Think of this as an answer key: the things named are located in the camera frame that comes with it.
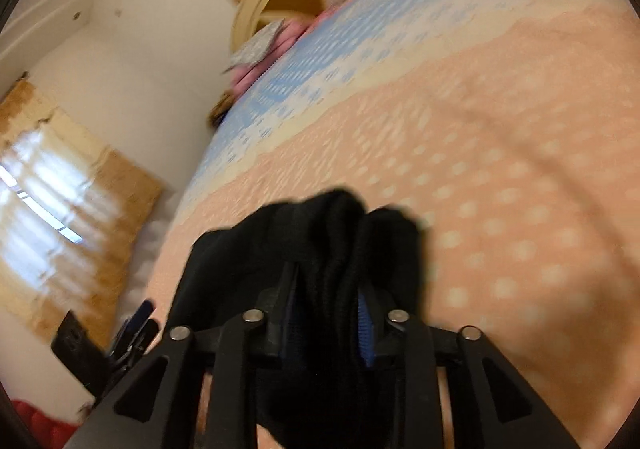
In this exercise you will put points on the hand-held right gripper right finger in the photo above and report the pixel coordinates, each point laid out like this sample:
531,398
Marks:
425,369

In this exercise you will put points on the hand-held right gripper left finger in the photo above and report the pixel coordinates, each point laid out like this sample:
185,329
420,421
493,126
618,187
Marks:
235,369

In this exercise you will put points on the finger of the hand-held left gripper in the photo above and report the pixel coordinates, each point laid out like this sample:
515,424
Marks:
137,326

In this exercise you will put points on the black pants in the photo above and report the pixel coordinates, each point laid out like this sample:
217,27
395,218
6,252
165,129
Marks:
320,249

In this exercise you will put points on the red cloth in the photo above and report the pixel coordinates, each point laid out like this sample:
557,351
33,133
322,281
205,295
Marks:
40,424

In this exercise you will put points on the beige floral window curtain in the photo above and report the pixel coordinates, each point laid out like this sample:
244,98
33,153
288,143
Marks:
65,209

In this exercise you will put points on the polka dot bed blanket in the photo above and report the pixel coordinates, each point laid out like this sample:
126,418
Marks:
475,154

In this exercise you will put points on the pink folded blanket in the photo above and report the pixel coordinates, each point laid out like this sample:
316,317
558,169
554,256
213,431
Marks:
270,56

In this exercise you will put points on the grey patterned pillow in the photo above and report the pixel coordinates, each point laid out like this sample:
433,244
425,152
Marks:
255,46

